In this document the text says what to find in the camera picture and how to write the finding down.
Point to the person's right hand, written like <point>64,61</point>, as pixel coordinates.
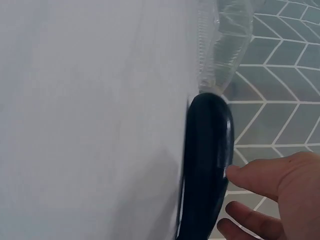
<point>295,200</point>

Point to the person's right thumb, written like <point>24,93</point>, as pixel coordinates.
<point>252,176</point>

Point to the clear plastic bag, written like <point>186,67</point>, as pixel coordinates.
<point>225,45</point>

